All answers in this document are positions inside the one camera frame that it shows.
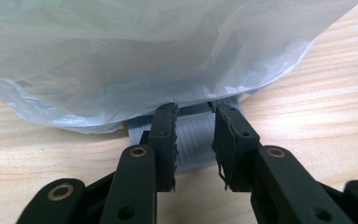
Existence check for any grey ribbed box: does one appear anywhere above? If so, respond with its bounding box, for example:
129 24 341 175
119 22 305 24
126 94 246 175

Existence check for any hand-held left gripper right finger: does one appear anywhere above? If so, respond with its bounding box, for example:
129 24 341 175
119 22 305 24
211 103 261 192

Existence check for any clear plastic bag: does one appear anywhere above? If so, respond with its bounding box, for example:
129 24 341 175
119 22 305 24
0 0 358 135

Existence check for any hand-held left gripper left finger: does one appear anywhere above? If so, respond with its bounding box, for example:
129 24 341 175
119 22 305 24
139 102 180 193

